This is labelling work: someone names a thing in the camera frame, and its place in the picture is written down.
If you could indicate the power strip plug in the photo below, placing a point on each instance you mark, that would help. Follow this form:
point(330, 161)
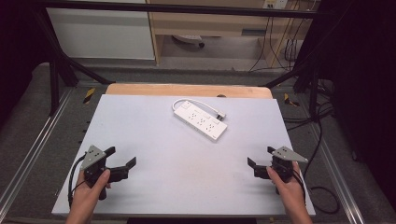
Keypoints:
point(221, 117)

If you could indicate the wooden table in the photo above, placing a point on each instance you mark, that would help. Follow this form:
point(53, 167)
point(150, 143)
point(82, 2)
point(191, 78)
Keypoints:
point(186, 90)

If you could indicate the black metal frame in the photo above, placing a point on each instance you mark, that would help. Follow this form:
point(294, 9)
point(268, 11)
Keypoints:
point(55, 81)

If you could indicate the wall socket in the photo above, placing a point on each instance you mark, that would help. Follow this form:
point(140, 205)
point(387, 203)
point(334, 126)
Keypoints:
point(275, 3)

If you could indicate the person's right hand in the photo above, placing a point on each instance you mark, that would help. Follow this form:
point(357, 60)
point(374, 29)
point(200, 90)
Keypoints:
point(289, 191)

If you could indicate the black curtain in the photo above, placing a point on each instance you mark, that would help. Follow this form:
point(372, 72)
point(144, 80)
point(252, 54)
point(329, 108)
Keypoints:
point(364, 81)
point(15, 46)

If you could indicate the white power strip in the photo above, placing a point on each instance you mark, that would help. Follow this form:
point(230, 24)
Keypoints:
point(200, 121)

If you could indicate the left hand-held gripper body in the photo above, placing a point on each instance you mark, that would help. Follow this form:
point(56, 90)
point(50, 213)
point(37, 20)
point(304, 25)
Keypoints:
point(92, 156)

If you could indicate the person's left hand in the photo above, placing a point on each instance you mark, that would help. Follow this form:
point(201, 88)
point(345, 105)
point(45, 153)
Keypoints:
point(88, 194)

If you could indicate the white cabinet panel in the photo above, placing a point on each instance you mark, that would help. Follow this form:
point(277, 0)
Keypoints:
point(99, 31)

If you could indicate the white device under desk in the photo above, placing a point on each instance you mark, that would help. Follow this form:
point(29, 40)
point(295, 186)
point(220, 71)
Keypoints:
point(189, 38)

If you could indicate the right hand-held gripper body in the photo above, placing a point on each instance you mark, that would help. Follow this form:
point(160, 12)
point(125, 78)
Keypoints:
point(288, 154)

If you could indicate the aluminium floor rail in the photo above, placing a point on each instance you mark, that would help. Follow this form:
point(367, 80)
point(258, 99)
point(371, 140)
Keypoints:
point(34, 146)
point(336, 174)

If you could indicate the light wooden desk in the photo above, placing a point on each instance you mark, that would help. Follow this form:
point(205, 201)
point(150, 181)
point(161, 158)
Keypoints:
point(218, 26)

